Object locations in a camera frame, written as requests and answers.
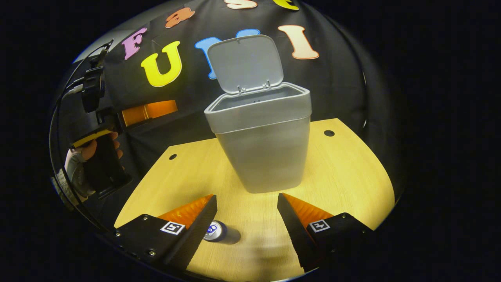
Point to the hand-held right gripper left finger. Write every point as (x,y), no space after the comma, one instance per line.
(197,235)

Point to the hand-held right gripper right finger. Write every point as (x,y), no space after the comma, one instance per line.
(293,235)

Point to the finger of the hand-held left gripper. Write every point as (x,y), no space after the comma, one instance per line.
(148,112)

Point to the silver pop can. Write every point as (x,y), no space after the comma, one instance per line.
(215,232)

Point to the white desktop garbage bin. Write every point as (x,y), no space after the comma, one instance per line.
(266,152)

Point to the wooden desktop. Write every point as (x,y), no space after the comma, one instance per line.
(344,176)

